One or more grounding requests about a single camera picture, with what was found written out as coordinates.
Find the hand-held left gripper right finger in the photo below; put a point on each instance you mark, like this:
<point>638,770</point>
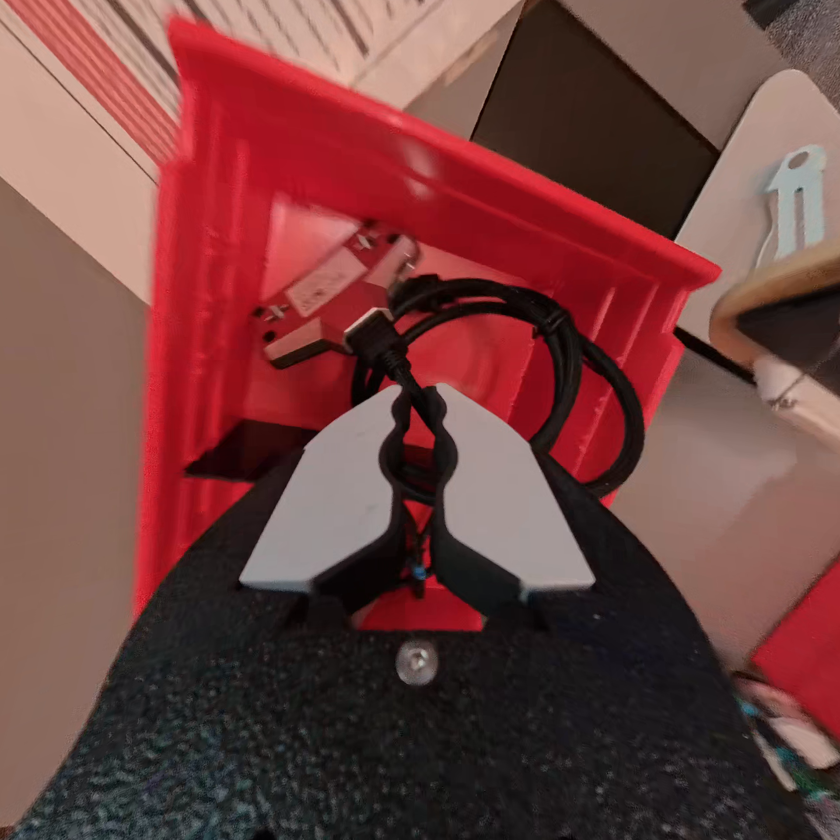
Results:
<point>505,512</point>

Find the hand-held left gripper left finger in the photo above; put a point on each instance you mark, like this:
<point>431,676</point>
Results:
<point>328,512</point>

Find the red plastic bin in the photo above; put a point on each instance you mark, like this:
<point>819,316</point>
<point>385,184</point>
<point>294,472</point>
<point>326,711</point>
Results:
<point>807,643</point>
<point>315,151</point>

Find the black desk mat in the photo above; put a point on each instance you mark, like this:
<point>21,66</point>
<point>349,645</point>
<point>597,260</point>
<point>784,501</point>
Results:
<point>577,111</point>

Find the black wood-edged divider panel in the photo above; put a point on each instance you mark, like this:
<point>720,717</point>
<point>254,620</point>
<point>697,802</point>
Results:
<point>787,315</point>

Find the striped printed sheet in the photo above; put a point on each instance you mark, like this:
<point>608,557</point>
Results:
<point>131,98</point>

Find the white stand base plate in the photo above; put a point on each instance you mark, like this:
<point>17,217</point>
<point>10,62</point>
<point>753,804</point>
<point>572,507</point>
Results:
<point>735,164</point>

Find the pale metal bracket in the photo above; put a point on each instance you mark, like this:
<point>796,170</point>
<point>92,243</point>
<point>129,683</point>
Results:
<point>810,216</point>

